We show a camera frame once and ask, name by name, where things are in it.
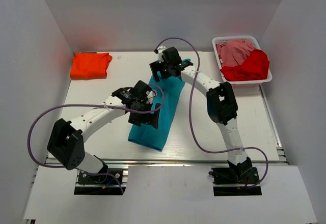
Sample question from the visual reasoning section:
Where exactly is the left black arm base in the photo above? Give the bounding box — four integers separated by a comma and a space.
74, 168, 126, 196

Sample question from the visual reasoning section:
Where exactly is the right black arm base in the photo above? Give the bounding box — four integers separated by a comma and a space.
208, 167, 262, 197

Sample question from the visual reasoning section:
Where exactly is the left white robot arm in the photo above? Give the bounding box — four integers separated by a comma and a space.
47, 80, 163, 176

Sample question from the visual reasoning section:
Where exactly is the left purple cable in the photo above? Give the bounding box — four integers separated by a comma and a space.
27, 83, 166, 168

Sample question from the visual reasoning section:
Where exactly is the red t-shirt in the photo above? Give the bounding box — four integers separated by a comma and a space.
220, 49, 270, 81

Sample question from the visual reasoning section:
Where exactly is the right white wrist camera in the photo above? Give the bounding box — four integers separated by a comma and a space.
154, 46, 167, 63

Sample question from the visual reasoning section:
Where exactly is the purple cable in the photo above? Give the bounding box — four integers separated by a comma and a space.
27, 83, 166, 168
153, 38, 269, 190

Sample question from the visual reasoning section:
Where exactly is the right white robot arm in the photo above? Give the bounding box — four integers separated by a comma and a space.
150, 46, 252, 182

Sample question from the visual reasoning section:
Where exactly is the folded orange t-shirt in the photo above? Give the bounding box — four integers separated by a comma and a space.
70, 52, 113, 80

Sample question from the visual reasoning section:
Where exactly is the teal t-shirt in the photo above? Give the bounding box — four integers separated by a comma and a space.
128, 77, 185, 151

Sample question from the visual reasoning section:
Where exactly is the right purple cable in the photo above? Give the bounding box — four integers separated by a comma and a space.
153, 38, 269, 190

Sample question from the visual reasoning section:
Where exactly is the pink t-shirt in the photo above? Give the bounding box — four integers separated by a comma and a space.
216, 39, 256, 67

